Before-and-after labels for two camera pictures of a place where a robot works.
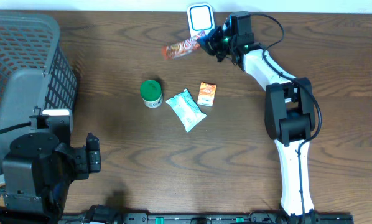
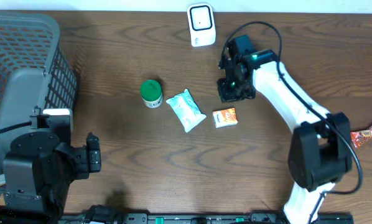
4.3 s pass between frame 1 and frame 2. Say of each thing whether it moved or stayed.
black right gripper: moved
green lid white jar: stayed
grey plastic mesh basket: stayed
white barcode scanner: stayed
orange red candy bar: moved
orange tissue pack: moved
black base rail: stayed
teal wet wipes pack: stayed
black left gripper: stayed
